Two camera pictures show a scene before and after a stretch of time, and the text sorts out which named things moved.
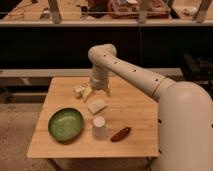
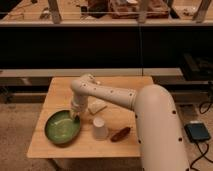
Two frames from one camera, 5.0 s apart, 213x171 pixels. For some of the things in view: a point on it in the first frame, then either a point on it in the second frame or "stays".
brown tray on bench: (128, 9) stays
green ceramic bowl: (65, 124) stays
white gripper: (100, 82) -> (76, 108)
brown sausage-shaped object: (120, 134) stays
